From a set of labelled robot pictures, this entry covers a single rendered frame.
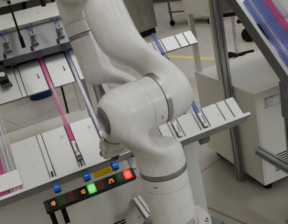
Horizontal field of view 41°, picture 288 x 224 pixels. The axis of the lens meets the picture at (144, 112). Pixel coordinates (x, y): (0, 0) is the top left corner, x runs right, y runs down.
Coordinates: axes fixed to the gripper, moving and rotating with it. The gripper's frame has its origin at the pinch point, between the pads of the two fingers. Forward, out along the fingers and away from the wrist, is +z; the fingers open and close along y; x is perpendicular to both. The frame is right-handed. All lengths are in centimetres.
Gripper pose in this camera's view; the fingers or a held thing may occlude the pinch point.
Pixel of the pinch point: (114, 154)
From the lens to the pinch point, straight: 135.9
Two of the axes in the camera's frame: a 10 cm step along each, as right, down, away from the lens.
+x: -4.1, -8.1, 4.1
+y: 9.1, -3.3, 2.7
